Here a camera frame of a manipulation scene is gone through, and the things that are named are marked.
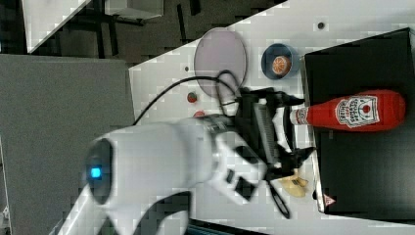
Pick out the purple round plate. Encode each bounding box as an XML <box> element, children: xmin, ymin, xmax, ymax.
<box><xmin>194</xmin><ymin>27</ymin><xmax>248</xmax><ymax>90</ymax></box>

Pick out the dark red strawberry toy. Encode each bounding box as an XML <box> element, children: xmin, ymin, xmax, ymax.
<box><xmin>187</xmin><ymin>92</ymin><xmax>198</xmax><ymax>103</ymax></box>

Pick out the pink strawberry toy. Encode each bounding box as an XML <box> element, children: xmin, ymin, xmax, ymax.
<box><xmin>193</xmin><ymin>111</ymin><xmax>206</xmax><ymax>118</ymax></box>

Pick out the orange slice toy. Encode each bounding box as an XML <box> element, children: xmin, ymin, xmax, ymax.
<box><xmin>272</xmin><ymin>56</ymin><xmax>292</xmax><ymax>76</ymax></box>

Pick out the red ketchup bottle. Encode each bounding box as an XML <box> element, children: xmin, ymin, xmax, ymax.
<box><xmin>290</xmin><ymin>89</ymin><xmax>406</xmax><ymax>132</ymax></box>

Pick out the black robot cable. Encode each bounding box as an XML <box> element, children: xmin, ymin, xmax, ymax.
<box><xmin>132</xmin><ymin>70</ymin><xmax>292</xmax><ymax>219</ymax></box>

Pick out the black oven door handle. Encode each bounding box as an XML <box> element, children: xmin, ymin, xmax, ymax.
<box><xmin>279</xmin><ymin>107</ymin><xmax>295</xmax><ymax>156</ymax></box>

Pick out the blue bowl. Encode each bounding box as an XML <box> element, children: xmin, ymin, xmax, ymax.
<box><xmin>261</xmin><ymin>43</ymin><xmax>300</xmax><ymax>79</ymax></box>

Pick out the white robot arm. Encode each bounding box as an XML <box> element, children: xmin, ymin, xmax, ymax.
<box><xmin>49</xmin><ymin>87</ymin><xmax>314</xmax><ymax>235</ymax></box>

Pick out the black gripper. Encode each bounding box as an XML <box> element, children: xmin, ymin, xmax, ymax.
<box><xmin>234</xmin><ymin>87</ymin><xmax>316</xmax><ymax>180</ymax></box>

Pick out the peeled banana toy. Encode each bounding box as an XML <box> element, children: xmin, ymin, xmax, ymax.
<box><xmin>278</xmin><ymin>169</ymin><xmax>308</xmax><ymax>198</ymax></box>

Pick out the black toaster oven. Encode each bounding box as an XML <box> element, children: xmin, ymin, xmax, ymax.
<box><xmin>304</xmin><ymin>27</ymin><xmax>415</xmax><ymax>224</ymax></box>

